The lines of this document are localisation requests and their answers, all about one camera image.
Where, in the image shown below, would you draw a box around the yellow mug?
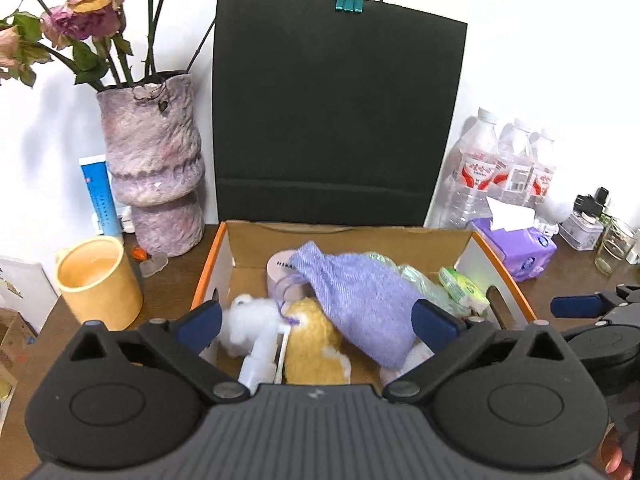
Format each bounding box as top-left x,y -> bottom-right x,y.
54,236 -> 144,332

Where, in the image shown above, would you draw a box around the small black device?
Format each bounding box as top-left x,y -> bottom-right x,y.
572,187 -> 610,221

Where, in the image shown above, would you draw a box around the purple knitted pouch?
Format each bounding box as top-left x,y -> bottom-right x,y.
290,241 -> 433,370

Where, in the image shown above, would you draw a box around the red cardboard box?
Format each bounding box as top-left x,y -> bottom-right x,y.
191,220 -> 538,386

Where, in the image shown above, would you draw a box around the clear plastic piece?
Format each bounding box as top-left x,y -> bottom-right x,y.
139,254 -> 168,278

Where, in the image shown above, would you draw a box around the clear glass cup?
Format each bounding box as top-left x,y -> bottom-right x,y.
595,217 -> 637,276

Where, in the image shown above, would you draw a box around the clear green packet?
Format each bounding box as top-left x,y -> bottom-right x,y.
397,265 -> 448,306
362,251 -> 401,273

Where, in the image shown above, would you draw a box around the white card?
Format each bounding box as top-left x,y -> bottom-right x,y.
0,255 -> 60,321

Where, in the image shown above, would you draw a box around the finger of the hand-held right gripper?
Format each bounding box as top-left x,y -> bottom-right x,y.
550,285 -> 640,321

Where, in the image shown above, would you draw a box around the purple tissue pack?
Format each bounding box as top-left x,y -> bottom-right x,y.
472,196 -> 557,282

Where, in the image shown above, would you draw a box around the purple mottled vase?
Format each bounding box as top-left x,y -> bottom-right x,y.
96,71 -> 207,258

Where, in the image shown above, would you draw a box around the person's right hand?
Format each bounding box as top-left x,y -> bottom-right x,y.
600,427 -> 636,480

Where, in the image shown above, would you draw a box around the brown cardboard pieces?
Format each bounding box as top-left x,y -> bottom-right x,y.
0,310 -> 38,411

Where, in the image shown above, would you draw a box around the clear water bottle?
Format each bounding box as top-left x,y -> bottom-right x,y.
440,107 -> 501,228
529,130 -> 557,206
492,120 -> 535,206

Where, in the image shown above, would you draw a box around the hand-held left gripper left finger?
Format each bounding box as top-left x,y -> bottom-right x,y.
67,300 -> 251,406

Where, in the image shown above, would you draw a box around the blue and white tube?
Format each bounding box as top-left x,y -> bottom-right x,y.
80,156 -> 124,238

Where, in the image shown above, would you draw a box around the dried pink rose bouquet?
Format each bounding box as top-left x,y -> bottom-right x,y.
0,0 -> 301,92

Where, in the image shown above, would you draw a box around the clear perfume bottle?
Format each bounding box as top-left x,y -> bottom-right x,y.
558,210 -> 604,252

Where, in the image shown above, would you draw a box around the pink round container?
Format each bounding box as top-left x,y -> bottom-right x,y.
266,249 -> 313,301

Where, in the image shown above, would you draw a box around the black paper bag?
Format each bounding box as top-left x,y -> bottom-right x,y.
212,0 -> 468,228

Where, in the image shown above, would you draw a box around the yellow and white plush toy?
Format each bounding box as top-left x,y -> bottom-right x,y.
221,294 -> 352,386

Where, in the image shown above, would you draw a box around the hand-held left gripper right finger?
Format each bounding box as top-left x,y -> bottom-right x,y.
382,299 -> 576,406

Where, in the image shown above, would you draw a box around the white spray bottle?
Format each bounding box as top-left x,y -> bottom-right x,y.
237,327 -> 291,392

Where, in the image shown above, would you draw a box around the white wipes packet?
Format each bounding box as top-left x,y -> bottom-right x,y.
378,342 -> 436,386

